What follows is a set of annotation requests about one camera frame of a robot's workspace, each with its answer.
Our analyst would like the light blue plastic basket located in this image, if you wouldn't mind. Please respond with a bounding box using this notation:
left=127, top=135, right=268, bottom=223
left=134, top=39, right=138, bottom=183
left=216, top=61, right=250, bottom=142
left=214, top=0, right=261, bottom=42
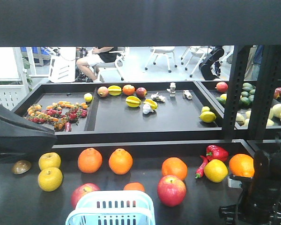
left=65, top=190, right=155, bottom=225

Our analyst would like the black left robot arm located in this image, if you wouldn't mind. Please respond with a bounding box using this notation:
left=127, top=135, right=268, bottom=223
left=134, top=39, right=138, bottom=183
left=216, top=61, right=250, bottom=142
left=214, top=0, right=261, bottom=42
left=0, top=104, right=57, bottom=162

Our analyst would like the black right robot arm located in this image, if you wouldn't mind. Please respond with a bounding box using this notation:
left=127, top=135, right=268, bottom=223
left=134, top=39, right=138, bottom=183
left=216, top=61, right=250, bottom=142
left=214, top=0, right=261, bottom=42
left=218, top=132, right=281, bottom=225

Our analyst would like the white garlic bulb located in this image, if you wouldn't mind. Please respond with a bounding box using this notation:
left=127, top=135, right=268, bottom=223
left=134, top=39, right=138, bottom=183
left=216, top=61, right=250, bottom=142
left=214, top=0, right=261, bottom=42
left=142, top=104, right=154, bottom=115

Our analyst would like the yellow star fruit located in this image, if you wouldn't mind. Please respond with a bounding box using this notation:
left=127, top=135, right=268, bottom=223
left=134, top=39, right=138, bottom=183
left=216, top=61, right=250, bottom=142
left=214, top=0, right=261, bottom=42
left=126, top=96, right=142, bottom=108

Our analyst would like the knobbed orange right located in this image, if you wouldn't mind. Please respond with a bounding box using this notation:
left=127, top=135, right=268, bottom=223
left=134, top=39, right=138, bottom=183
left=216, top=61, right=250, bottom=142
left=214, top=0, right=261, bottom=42
left=108, top=148, right=133, bottom=175

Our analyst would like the knobbed orange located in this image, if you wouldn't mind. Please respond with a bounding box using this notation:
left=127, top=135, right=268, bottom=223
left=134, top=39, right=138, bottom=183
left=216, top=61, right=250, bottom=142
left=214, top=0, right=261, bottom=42
left=108, top=148, right=133, bottom=175
left=78, top=148, right=103, bottom=173

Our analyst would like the orange beside middle apple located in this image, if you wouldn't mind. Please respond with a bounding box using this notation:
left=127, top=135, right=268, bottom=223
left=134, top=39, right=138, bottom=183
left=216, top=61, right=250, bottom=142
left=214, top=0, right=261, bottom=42
left=162, top=157, right=188, bottom=180

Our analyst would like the yellow lemon front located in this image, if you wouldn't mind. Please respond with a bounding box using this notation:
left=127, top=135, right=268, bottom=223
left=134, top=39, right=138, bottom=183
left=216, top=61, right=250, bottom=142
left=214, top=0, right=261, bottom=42
left=199, top=111, right=217, bottom=123

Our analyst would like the white office chair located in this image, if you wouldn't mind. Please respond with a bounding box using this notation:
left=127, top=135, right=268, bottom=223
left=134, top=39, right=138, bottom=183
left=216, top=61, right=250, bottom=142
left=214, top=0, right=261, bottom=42
left=144, top=46, right=177, bottom=73

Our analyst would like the knobbed orange left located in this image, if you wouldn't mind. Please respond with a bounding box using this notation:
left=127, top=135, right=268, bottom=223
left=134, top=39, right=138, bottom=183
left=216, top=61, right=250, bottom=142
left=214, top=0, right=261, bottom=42
left=78, top=148, right=103, bottom=173

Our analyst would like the seated person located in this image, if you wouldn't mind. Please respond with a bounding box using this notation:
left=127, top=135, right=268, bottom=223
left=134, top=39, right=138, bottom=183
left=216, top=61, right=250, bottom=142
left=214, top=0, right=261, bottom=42
left=76, top=46, right=118, bottom=83

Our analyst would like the small orange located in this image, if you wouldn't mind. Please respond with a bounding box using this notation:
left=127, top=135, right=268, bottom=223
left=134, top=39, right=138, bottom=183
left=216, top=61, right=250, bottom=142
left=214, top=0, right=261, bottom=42
left=123, top=182, right=145, bottom=192

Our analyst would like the pile of small tomatoes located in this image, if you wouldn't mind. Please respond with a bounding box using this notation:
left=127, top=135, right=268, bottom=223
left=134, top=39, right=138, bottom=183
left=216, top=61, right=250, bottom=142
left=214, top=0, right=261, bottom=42
left=24, top=101, right=89, bottom=132

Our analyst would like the red bell pepper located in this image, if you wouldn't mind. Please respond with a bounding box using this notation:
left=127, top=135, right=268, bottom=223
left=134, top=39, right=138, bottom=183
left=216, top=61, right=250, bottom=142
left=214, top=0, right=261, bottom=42
left=206, top=145, right=229, bottom=162

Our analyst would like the pink red apple middle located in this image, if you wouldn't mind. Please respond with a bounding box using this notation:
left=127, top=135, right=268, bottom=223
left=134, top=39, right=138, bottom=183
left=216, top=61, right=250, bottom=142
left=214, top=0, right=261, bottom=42
left=157, top=175, right=186, bottom=207

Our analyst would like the pink red apple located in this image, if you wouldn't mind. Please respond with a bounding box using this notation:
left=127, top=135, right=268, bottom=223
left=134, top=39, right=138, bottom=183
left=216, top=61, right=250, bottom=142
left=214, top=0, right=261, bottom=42
left=157, top=175, right=186, bottom=207
left=71, top=183, right=101, bottom=209

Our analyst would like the red chili pepper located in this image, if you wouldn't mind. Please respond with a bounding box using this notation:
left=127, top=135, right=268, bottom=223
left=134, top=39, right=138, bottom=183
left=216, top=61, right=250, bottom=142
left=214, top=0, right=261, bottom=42
left=195, top=155, right=209, bottom=179

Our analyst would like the yellow orange citrus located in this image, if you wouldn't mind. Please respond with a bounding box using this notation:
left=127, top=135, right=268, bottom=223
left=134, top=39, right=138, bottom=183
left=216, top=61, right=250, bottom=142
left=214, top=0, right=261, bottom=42
left=204, top=159, right=228, bottom=183

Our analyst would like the pink red apple left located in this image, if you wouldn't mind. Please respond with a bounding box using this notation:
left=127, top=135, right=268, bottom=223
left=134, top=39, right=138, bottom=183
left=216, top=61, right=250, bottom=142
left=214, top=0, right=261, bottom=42
left=71, top=183, right=101, bottom=209

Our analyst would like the yellow pear upper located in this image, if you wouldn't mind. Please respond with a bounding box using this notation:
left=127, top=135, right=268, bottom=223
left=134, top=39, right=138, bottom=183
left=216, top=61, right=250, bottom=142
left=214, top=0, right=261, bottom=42
left=38, top=152, right=61, bottom=171

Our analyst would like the yellow pear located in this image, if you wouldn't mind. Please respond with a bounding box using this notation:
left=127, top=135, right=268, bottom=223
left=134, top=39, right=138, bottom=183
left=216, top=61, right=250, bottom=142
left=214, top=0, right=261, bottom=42
left=38, top=152, right=61, bottom=171
left=37, top=167, right=63, bottom=192

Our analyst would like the yellow pear lower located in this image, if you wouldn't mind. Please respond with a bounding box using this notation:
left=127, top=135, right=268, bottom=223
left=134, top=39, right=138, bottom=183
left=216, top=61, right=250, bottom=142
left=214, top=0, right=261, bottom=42
left=37, top=167, right=63, bottom=192

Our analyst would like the orange near tray edge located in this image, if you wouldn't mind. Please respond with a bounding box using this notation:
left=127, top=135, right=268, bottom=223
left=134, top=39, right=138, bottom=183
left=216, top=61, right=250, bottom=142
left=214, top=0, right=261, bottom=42
left=229, top=154, right=255, bottom=178

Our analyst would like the green potted plant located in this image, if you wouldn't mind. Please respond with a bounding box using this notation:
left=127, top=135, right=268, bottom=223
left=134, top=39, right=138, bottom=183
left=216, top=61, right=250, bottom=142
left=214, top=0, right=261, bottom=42
left=22, top=58, right=32, bottom=91

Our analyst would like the brown mushroom cap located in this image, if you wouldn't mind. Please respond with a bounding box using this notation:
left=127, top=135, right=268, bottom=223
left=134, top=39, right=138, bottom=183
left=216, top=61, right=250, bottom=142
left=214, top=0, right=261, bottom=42
left=11, top=160, right=32, bottom=175

